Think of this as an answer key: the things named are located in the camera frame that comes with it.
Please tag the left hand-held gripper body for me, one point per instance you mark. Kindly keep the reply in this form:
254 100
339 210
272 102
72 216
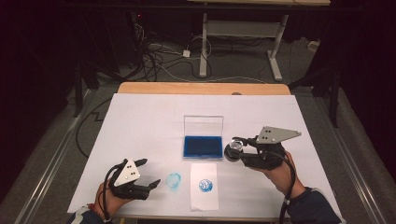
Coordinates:
127 177

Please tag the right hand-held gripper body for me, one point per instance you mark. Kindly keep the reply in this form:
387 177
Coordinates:
267 155

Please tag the blue ink pad clear case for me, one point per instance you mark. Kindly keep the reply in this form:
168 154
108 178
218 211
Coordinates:
203 146

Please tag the white paper sheet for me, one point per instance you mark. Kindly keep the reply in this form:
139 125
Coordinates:
204 199

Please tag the person's right hand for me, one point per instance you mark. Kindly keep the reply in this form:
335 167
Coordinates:
281 180

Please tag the person's left hand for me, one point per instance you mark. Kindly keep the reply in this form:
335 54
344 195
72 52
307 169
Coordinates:
112 205

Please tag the wooden table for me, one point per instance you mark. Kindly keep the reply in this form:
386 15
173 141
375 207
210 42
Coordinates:
202 88

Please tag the black stand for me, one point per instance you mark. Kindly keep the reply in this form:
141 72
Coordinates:
333 99
77 93

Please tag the white power adapter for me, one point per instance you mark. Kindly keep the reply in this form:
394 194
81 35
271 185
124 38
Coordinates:
186 53

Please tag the metal floor rail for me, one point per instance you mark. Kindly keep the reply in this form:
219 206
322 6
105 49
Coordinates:
49 174
350 169

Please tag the white metal frame desk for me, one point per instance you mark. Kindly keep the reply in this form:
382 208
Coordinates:
239 28

